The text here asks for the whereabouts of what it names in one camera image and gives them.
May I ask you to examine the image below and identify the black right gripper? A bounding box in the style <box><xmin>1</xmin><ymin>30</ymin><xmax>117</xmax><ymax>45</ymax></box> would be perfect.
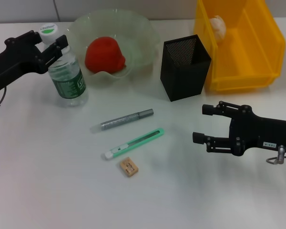
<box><xmin>192</xmin><ymin>101</ymin><xmax>286</xmax><ymax>157</ymax></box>

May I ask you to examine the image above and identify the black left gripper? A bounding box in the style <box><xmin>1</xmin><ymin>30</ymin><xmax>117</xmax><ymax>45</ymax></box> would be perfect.
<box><xmin>0</xmin><ymin>30</ymin><xmax>70</xmax><ymax>94</ymax></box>

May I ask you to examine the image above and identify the clear bottle with green label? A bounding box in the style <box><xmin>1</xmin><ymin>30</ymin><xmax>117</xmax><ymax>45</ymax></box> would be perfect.
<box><xmin>40</xmin><ymin>22</ymin><xmax>89</xmax><ymax>108</ymax></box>

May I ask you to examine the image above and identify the green utility knife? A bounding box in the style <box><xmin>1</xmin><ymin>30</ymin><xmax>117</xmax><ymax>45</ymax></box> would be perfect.
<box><xmin>101</xmin><ymin>127</ymin><xmax>164</xmax><ymax>160</ymax></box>

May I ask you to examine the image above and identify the small wooden pencil sharpener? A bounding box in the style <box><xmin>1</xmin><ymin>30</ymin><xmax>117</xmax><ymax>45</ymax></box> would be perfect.
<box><xmin>120</xmin><ymin>156</ymin><xmax>139</xmax><ymax>178</ymax></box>

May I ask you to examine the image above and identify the white paper ball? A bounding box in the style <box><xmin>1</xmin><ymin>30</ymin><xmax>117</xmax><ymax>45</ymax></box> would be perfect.
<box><xmin>209</xmin><ymin>15</ymin><xmax>227</xmax><ymax>45</ymax></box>

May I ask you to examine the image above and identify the black mesh pen holder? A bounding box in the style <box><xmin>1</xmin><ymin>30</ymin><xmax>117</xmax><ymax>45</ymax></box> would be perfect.
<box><xmin>160</xmin><ymin>34</ymin><xmax>212</xmax><ymax>103</ymax></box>

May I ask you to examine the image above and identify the grey marker pen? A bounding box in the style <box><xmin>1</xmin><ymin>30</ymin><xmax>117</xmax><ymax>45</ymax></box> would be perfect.
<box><xmin>90</xmin><ymin>108</ymin><xmax>155</xmax><ymax>134</ymax></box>

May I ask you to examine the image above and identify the green glass fruit plate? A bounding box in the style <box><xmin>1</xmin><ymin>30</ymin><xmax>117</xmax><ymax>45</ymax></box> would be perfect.
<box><xmin>66</xmin><ymin>9</ymin><xmax>161</xmax><ymax>83</ymax></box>

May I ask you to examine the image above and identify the yellow plastic bin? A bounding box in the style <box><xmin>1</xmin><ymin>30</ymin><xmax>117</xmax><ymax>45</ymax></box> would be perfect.
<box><xmin>193</xmin><ymin>0</ymin><xmax>286</xmax><ymax>93</ymax></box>

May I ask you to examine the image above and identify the right arm cable with plug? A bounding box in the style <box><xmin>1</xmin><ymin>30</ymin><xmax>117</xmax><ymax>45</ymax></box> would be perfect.
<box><xmin>266</xmin><ymin>145</ymin><xmax>286</xmax><ymax>165</ymax></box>

